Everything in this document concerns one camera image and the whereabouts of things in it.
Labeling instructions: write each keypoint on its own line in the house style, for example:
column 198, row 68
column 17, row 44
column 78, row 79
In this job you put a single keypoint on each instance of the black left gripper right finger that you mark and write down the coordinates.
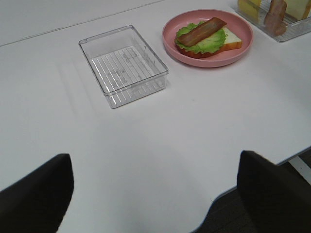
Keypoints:
column 276, row 200

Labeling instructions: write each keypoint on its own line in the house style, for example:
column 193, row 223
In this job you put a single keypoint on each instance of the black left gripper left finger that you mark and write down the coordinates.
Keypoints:
column 38, row 202

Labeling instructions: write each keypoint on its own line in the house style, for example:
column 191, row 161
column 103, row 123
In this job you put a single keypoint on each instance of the bread slice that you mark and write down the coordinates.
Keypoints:
column 232, row 42

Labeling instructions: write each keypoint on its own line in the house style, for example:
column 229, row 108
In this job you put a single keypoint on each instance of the green lettuce leaf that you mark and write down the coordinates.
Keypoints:
column 210, row 44

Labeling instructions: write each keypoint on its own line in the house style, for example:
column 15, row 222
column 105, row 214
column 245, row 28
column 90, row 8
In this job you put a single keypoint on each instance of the yellow cheese slice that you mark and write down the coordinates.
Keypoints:
column 250, row 8

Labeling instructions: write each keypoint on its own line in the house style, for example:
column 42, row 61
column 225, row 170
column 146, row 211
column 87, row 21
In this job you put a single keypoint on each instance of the clear plastic tray left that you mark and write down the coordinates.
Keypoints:
column 124, row 65

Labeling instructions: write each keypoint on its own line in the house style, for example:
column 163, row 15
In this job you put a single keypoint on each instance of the clear plastic tray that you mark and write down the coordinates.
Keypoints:
column 297, row 18
column 124, row 65

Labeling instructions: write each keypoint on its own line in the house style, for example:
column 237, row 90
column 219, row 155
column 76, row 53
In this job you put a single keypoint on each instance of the clear plastic tray right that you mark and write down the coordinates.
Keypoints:
column 297, row 18

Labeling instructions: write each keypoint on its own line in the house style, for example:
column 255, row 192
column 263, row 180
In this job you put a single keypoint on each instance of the pink round plate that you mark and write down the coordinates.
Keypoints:
column 235, row 23

